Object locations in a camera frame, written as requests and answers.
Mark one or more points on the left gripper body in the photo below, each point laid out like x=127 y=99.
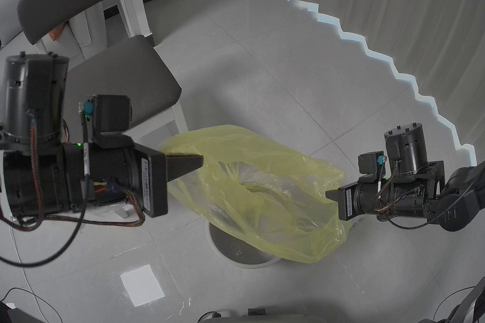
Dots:
x=113 y=170

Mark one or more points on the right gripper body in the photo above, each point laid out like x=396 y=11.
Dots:
x=369 y=198

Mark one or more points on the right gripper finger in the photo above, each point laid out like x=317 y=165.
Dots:
x=333 y=195

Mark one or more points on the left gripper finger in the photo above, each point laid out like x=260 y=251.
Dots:
x=182 y=164

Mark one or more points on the yellow plastic bag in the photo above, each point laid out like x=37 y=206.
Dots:
x=231 y=141

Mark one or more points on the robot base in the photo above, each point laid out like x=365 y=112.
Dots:
x=288 y=320

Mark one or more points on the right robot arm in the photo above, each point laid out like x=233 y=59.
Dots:
x=409 y=151

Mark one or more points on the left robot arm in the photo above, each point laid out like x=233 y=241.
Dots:
x=34 y=98

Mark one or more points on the white trash bin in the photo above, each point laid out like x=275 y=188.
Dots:
x=235 y=253

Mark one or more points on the pale grey sofa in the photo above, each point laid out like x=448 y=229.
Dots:
x=11 y=11

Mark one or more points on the white curtain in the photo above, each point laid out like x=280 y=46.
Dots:
x=398 y=11

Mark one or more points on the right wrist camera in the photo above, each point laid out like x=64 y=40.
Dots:
x=367 y=162

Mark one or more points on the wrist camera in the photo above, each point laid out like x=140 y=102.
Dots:
x=367 y=162
x=111 y=113

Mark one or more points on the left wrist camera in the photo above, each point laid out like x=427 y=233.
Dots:
x=111 y=113

